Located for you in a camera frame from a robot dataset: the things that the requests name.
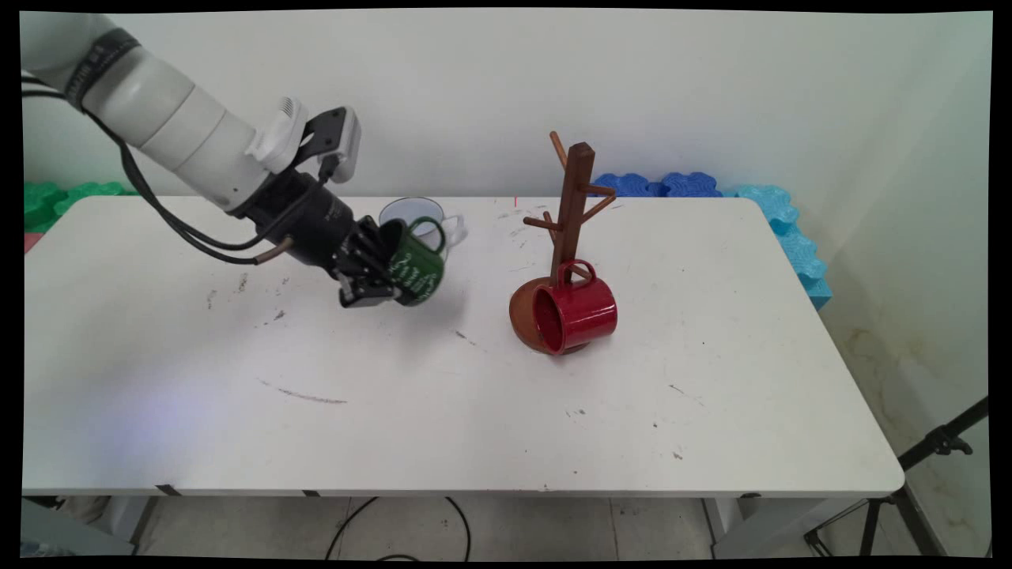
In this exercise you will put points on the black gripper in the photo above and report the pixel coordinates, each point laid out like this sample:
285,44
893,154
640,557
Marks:
312,221

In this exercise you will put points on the green enamel mug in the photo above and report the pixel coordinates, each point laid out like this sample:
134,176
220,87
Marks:
417,273

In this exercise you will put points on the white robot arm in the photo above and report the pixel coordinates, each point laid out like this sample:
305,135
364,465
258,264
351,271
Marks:
174,118

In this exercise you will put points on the white enamel mug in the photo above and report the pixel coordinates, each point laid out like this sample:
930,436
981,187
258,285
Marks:
443,217

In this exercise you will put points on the red enamel mug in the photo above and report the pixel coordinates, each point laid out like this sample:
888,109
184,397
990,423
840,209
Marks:
585,308

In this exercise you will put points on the brown wooden mug tree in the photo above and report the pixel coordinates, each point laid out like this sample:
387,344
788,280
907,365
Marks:
577,182

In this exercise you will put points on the dark blue foam mat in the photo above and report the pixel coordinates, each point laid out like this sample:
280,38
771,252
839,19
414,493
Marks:
656,186

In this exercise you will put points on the green foam mat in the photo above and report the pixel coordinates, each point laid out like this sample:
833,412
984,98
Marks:
55,201

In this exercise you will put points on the pink foam mat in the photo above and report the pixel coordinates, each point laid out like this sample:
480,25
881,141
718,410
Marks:
32,241

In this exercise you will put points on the white table leg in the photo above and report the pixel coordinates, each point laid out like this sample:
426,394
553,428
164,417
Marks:
130,521
759,525

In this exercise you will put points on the light blue foam mat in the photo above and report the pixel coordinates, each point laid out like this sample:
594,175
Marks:
794,245

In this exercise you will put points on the black tripod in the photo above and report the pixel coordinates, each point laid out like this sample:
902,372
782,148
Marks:
941,442

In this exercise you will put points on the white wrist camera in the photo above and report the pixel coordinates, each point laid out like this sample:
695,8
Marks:
340,138

